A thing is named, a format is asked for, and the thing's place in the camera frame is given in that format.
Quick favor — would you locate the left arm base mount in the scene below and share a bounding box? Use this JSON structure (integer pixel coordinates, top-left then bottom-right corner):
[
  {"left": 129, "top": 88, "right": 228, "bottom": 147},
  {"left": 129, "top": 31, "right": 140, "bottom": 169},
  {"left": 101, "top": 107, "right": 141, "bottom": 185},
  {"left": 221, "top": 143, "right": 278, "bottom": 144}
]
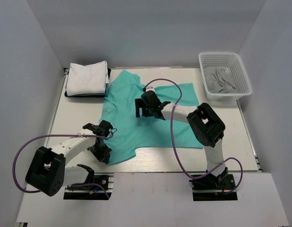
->
[{"left": 63, "top": 173, "right": 114, "bottom": 201}]

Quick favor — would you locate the white plastic basket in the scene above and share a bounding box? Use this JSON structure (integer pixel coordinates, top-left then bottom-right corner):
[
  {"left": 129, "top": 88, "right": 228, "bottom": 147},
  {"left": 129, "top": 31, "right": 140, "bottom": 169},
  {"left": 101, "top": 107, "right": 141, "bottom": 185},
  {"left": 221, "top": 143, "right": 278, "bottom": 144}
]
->
[{"left": 198, "top": 52, "right": 252, "bottom": 101}]

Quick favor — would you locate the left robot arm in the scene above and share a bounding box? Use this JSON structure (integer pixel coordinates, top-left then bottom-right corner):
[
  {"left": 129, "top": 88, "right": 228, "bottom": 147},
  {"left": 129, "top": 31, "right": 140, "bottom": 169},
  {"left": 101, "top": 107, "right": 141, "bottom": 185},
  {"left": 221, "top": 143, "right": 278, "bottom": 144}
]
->
[{"left": 25, "top": 120, "right": 113, "bottom": 196}]

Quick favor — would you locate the grey t-shirt in basket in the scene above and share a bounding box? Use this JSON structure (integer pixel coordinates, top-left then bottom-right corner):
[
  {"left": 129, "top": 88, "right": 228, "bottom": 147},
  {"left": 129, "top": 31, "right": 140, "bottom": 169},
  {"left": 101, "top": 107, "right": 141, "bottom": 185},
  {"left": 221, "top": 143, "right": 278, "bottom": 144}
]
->
[{"left": 204, "top": 67, "right": 237, "bottom": 94}]

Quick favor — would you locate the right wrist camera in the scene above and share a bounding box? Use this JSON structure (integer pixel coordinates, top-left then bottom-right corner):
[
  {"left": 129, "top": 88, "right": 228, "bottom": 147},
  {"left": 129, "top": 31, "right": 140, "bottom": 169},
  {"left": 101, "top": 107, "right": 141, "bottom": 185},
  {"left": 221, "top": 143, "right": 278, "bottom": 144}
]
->
[{"left": 143, "top": 86, "right": 155, "bottom": 92}]

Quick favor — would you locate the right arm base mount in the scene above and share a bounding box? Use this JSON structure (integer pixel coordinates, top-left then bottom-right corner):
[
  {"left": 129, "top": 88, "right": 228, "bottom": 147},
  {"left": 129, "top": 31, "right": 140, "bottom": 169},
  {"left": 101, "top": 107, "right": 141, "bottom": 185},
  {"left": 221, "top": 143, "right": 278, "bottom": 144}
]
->
[{"left": 189, "top": 174, "right": 238, "bottom": 201}]

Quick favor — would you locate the teal t-shirt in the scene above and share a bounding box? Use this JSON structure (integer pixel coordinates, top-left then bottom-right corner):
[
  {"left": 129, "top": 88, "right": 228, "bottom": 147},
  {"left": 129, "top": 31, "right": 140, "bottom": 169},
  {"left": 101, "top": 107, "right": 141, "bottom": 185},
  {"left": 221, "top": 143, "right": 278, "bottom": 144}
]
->
[{"left": 101, "top": 70, "right": 203, "bottom": 165}]

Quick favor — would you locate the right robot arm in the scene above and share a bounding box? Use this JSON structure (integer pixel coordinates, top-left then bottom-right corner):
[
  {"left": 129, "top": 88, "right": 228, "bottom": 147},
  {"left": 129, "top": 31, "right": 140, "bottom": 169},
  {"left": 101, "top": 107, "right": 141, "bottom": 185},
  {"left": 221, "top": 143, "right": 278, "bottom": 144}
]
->
[{"left": 135, "top": 90, "right": 228, "bottom": 189}]

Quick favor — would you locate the folded white t-shirt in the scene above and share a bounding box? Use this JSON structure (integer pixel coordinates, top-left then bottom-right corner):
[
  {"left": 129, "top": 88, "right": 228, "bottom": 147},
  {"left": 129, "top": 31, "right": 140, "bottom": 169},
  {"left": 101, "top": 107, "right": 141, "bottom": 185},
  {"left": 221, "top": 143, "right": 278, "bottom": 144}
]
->
[{"left": 66, "top": 61, "right": 109, "bottom": 96}]

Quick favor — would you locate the folded dark t-shirt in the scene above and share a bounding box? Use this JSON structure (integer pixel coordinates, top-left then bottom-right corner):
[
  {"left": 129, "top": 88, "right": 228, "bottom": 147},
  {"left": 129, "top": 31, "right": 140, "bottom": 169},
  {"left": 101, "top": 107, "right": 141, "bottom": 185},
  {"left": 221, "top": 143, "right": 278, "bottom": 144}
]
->
[{"left": 64, "top": 68, "right": 111, "bottom": 97}]

